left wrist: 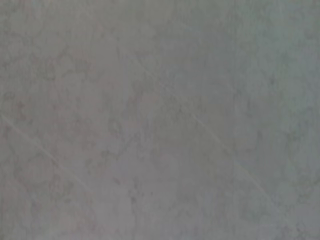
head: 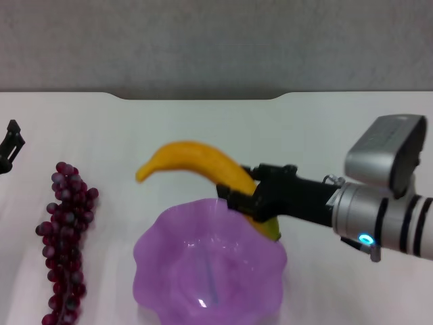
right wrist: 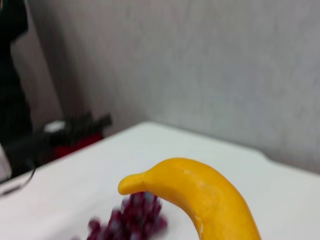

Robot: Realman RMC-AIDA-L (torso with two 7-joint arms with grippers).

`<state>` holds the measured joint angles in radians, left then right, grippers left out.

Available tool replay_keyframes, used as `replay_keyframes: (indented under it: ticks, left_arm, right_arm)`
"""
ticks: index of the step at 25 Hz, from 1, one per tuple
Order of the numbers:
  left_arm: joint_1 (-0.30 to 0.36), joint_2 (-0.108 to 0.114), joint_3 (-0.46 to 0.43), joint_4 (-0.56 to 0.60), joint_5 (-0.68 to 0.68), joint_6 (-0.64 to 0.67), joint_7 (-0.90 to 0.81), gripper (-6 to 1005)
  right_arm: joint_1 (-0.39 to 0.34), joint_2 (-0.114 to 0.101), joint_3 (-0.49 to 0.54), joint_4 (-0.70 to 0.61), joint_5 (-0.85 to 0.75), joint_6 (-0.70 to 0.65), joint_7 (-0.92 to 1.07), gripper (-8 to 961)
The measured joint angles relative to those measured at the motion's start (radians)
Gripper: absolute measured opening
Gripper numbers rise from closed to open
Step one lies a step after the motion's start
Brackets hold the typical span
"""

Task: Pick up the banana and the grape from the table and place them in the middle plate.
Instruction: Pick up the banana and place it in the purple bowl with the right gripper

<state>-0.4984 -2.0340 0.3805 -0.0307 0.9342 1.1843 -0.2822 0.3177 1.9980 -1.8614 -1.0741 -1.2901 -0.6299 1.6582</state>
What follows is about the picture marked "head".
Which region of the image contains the purple wavy glass bowl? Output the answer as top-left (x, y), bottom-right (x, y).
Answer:
top-left (132, 198), bottom-right (288, 325)

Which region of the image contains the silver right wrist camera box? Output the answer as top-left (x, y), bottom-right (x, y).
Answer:
top-left (344, 114), bottom-right (428, 199)

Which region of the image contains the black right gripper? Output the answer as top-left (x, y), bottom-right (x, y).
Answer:
top-left (216, 163), bottom-right (343, 228)

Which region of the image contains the dark red grape bunch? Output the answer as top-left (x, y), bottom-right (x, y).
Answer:
top-left (35, 161), bottom-right (100, 325)

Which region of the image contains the yellow banana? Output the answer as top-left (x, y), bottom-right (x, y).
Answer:
top-left (135, 140), bottom-right (282, 242)

